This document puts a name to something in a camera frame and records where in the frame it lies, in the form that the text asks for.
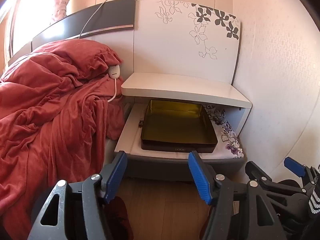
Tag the grey and white headboard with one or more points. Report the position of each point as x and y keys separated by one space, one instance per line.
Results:
x=100 y=15

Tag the white embroidered floral cloth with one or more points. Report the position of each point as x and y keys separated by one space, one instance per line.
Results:
x=232 y=140

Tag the red blanket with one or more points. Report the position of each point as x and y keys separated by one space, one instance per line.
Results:
x=50 y=120

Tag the dark brown tin box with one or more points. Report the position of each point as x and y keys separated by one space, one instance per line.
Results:
x=175 y=125

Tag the white floral back panel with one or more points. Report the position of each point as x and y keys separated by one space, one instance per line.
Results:
x=175 y=42

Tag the red ruffled pillow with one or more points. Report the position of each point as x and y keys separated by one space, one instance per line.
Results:
x=70 y=55

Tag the person's right hand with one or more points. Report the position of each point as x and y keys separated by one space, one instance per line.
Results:
x=315 y=202

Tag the white nightstand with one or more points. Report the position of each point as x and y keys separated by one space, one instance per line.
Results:
x=185 y=87

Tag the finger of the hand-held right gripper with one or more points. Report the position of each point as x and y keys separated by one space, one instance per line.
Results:
x=295 y=166
x=255 y=171

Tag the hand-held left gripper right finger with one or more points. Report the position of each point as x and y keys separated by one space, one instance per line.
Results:
x=200 y=177

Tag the pink curtain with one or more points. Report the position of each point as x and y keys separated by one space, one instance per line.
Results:
x=61 y=2

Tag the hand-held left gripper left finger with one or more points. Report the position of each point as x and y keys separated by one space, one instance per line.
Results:
x=115 y=177

